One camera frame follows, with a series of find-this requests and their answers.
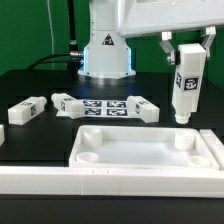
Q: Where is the white desk top tray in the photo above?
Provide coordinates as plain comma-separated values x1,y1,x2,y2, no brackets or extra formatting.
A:
69,125,221,170

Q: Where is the white obstacle bar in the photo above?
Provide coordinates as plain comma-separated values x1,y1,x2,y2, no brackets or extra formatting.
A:
0,166,224,198
200,129,224,171
0,125,5,146

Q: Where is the white right obstacle bar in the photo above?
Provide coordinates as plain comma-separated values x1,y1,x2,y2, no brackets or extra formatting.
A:
200,129,224,171

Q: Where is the white cable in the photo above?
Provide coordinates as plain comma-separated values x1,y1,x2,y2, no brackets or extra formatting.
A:
46,0,56,70

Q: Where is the black cable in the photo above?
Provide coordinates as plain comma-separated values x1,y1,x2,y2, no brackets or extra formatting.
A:
26,0,85,71

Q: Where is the AprilTag marker sheet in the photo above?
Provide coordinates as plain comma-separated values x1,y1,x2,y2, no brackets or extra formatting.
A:
81,99,138,118

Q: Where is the white left obstacle bar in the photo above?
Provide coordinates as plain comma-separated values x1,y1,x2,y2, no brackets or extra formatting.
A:
0,125,5,146

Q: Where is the white front obstacle bar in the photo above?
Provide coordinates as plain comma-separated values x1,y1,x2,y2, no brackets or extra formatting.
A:
0,166,224,198

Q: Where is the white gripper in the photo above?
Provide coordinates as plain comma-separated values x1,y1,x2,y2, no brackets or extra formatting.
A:
115,0,224,65

